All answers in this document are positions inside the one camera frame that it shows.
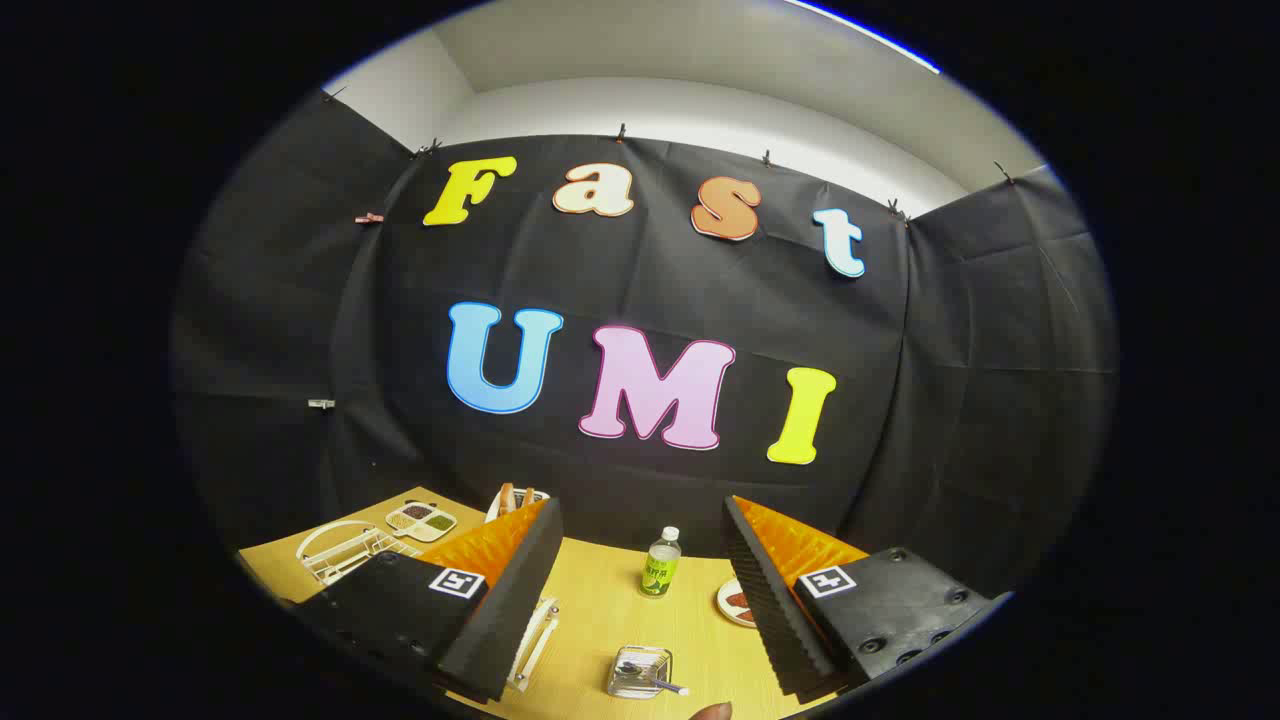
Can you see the toast slice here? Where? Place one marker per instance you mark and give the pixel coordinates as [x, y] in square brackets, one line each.
[506, 497]

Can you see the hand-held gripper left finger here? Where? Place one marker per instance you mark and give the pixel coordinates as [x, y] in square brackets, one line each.
[510, 600]

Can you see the brown meat piece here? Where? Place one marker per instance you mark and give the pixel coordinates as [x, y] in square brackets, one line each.
[738, 600]

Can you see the cream toaster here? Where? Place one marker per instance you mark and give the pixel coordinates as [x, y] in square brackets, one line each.
[530, 497]

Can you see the green label drink bottle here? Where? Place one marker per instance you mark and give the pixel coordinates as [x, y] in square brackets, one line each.
[660, 570]

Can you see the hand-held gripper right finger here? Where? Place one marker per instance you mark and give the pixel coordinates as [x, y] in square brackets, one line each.
[765, 610]

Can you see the divided snack tray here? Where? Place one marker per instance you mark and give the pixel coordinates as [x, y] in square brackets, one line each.
[421, 520]

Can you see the small white plate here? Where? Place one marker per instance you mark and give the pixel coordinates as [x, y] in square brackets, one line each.
[730, 612]

